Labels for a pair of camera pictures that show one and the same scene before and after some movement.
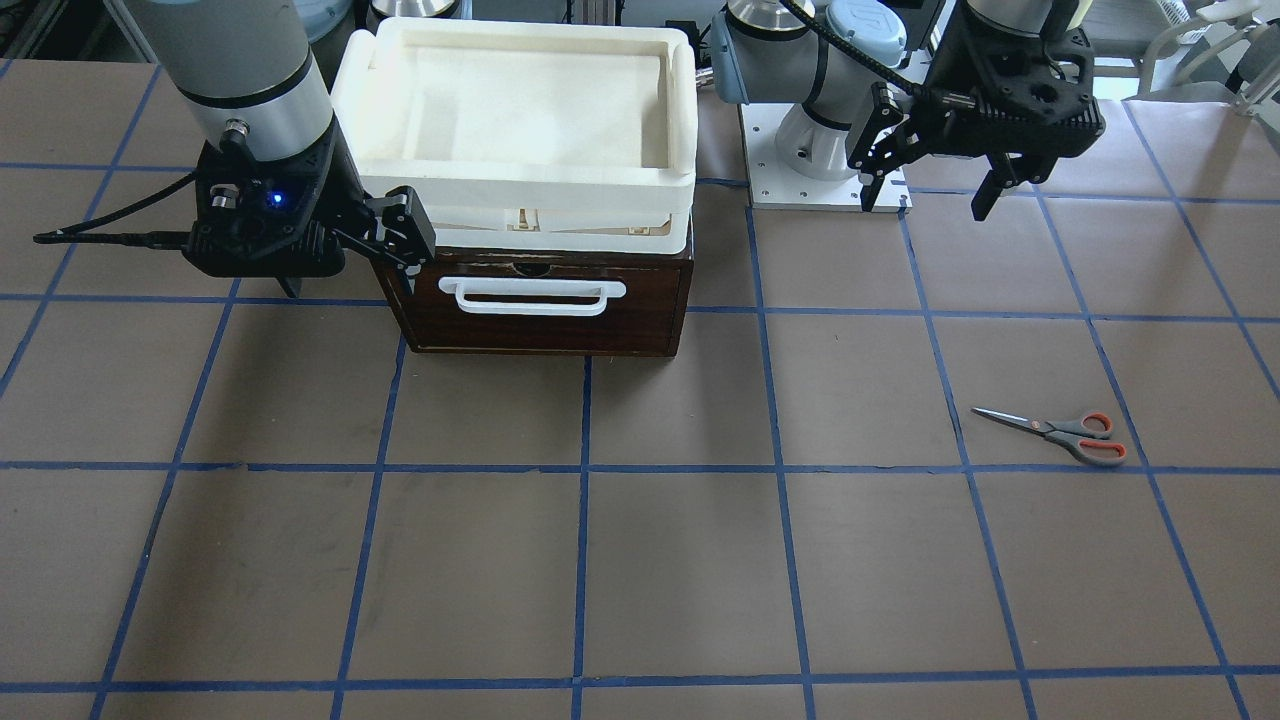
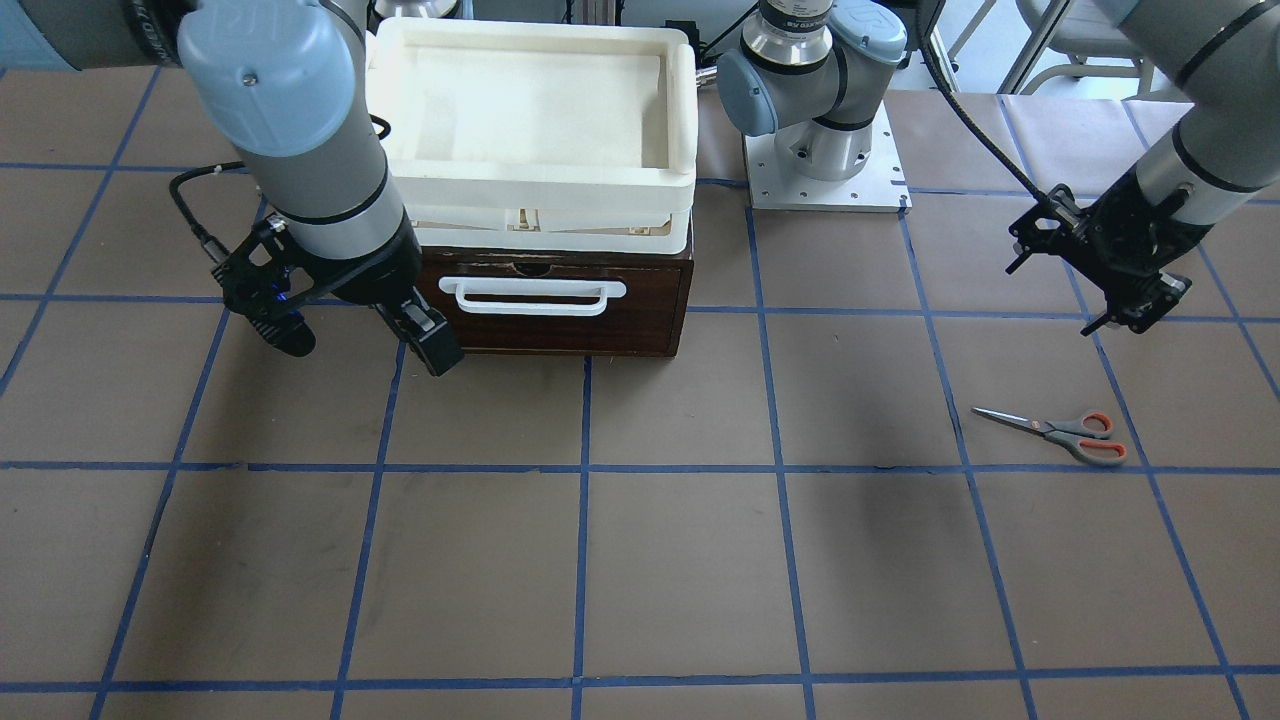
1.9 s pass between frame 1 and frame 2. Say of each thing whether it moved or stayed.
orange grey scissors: stayed
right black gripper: moved
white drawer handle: stayed
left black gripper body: moved
